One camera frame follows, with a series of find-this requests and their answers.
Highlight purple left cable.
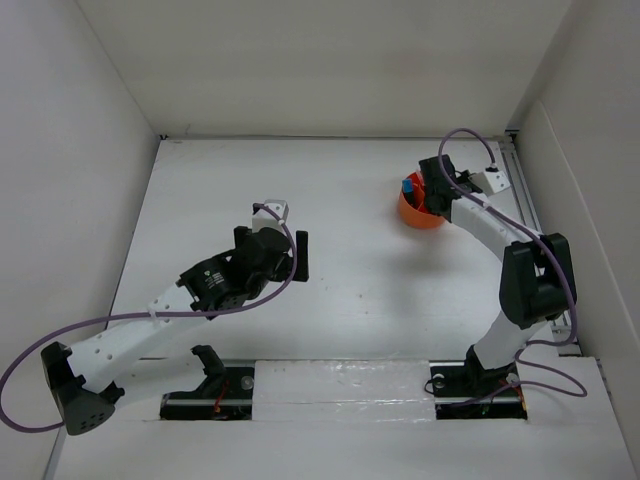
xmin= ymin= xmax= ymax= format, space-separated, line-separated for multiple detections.
xmin=0 ymin=201 xmax=299 ymax=432

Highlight orange round desk organizer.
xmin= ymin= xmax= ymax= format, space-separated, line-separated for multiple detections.
xmin=397 ymin=172 xmax=445 ymax=230

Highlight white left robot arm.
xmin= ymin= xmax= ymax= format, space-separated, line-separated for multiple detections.
xmin=40 ymin=227 xmax=309 ymax=436

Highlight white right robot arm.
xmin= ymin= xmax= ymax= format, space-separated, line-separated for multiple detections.
xmin=419 ymin=154 xmax=577 ymax=403

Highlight aluminium rail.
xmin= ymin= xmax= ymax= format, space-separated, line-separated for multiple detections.
xmin=499 ymin=130 xmax=572 ymax=342

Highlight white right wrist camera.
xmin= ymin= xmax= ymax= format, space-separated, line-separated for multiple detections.
xmin=470 ymin=167 xmax=511 ymax=196

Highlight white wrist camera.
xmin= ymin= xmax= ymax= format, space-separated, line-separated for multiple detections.
xmin=470 ymin=167 xmax=511 ymax=196
xmin=251 ymin=199 xmax=289 ymax=233

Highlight blue cap black highlighter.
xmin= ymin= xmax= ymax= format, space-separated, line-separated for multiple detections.
xmin=402 ymin=178 xmax=415 ymax=206

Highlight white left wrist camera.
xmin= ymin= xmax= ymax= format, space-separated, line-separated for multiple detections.
xmin=251 ymin=199 xmax=289 ymax=233

